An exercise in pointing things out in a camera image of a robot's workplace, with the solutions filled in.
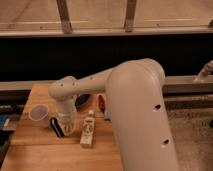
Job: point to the clear plastic cup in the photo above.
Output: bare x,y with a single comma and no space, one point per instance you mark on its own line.
39,114

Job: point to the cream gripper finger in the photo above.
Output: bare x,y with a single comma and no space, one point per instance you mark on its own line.
69,131

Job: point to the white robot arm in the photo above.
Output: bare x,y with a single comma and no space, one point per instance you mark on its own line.
137,111

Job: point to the white bottle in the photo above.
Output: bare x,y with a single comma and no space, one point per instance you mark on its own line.
88,130

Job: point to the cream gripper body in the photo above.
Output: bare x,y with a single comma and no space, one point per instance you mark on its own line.
66,120

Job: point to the blue sponge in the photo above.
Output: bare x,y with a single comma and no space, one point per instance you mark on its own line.
106,116

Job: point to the black bowl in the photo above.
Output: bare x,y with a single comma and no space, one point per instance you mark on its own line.
82,100

